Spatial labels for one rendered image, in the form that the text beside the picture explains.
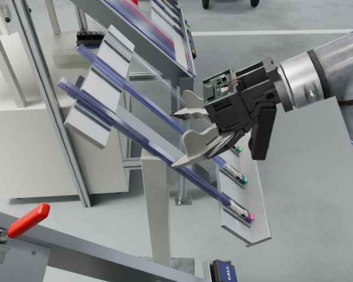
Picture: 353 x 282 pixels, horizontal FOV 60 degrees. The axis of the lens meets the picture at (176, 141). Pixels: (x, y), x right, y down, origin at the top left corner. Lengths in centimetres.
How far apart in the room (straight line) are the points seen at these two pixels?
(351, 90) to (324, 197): 139
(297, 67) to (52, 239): 40
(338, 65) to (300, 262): 122
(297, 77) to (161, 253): 79
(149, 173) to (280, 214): 105
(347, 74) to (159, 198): 54
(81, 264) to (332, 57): 45
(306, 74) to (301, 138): 166
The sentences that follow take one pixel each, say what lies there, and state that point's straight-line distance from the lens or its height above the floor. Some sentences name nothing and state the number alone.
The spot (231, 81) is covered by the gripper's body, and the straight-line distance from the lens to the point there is 46.
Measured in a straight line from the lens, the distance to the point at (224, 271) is 60.
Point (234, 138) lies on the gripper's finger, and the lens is 48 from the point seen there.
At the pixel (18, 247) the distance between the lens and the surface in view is 43.
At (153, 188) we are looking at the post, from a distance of 79.
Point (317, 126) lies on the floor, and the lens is 225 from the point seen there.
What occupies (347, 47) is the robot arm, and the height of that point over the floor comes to 116.
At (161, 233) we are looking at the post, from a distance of 97.
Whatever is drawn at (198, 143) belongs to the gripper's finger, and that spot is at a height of 102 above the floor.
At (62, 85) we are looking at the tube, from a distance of 50.
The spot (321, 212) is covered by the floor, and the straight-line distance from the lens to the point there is 176.
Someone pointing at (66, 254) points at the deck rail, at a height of 95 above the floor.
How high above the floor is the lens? 135
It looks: 44 degrees down
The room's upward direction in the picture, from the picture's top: straight up
